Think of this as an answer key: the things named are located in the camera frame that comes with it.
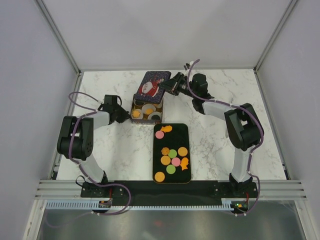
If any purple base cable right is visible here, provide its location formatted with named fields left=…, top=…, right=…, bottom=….
left=231, top=174, right=262, bottom=218

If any orange dotted biscuit right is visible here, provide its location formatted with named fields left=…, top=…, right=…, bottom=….
left=177, top=147, right=188, bottom=157

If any green sandwich cookie upper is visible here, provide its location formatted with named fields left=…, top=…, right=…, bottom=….
left=168, top=149, right=177, bottom=159

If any orange dotted biscuit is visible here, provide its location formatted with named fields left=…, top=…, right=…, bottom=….
left=160, top=155, right=171, bottom=166
left=154, top=171, right=165, bottom=183
left=177, top=147, right=188, bottom=157

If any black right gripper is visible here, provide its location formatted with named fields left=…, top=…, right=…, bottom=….
left=157, top=72, right=197, bottom=99

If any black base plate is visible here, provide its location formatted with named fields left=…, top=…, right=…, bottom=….
left=80, top=180, right=258, bottom=206

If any orange fish cookie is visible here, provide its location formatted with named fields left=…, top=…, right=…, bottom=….
left=160, top=125, right=173, bottom=133
left=180, top=157, right=189, bottom=171

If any white slotted cable duct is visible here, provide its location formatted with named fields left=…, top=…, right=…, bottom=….
left=45, top=199, right=234, bottom=211

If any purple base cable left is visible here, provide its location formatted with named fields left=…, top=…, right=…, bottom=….
left=91, top=183, right=133, bottom=217

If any orange dotted biscuit middle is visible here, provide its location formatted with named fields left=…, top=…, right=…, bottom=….
left=160, top=155, right=171, bottom=166

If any green sandwich cookie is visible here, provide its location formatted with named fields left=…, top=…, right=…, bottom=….
left=168, top=149, right=177, bottom=159
left=166, top=164, right=176, bottom=175

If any black sandwich cookie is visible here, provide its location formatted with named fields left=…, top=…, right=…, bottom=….
left=151, top=115, right=161, bottom=120
left=135, top=101, right=145, bottom=106

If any pink sandwich cookie lower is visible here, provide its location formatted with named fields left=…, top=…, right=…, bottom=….
left=171, top=157, right=181, bottom=167

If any orange fish cookie lower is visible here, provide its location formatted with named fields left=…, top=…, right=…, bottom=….
left=180, top=157, right=189, bottom=171

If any square cookie tin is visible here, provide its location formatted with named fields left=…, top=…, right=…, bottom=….
left=130, top=94, right=164, bottom=125

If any pink sandwich cookie top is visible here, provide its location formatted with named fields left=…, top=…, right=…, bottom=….
left=155, top=130, right=165, bottom=140

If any orange fish cookie top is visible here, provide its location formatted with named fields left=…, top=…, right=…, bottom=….
left=160, top=125, right=173, bottom=133

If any black rectangular tray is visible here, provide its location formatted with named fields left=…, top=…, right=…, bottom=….
left=152, top=123, right=192, bottom=184

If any aluminium frame post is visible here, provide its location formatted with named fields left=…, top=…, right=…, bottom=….
left=253, top=0, right=300, bottom=75
left=34, top=0, right=82, bottom=76

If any aluminium frame left post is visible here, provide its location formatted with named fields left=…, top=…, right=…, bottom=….
left=34, top=0, right=82, bottom=76

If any pink sandwich cookie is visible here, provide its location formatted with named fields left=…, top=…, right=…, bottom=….
left=171, top=157, right=181, bottom=167
left=155, top=130, right=165, bottom=140

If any aluminium front rail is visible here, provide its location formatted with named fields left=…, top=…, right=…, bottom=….
left=35, top=180, right=307, bottom=200

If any green sandwich cookie lower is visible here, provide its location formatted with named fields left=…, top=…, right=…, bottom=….
left=166, top=164, right=176, bottom=175

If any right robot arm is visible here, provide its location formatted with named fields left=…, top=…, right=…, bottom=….
left=158, top=72, right=264, bottom=198

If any aluminium frame right post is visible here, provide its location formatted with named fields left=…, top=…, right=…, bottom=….
left=253, top=0, right=300, bottom=75

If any white paper cup right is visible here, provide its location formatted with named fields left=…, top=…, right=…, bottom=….
left=154, top=104, right=163, bottom=112

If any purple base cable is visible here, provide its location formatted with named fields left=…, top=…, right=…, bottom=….
left=231, top=174, right=262, bottom=218
left=91, top=183, right=133, bottom=217

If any white paper cup bottom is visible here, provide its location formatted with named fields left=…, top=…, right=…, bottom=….
left=147, top=111, right=162, bottom=121

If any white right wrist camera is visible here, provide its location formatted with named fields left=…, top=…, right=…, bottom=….
left=183, top=61, right=194, bottom=71

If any orange swirl cookie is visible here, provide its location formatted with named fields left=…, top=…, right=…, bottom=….
left=132, top=110, right=141, bottom=118
left=161, top=147, right=170, bottom=156

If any white paper cup left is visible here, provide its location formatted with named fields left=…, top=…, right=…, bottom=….
left=131, top=109, right=144, bottom=120

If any gold tin lid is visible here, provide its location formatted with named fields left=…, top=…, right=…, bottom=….
left=134, top=71, right=171, bottom=104

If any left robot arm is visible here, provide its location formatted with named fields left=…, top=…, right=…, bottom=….
left=57, top=91, right=130, bottom=197

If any white paper cup top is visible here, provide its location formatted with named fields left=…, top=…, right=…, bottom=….
left=134, top=99, right=145, bottom=107

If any orange dotted biscuit bottom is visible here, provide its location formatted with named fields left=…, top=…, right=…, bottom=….
left=154, top=171, right=165, bottom=183

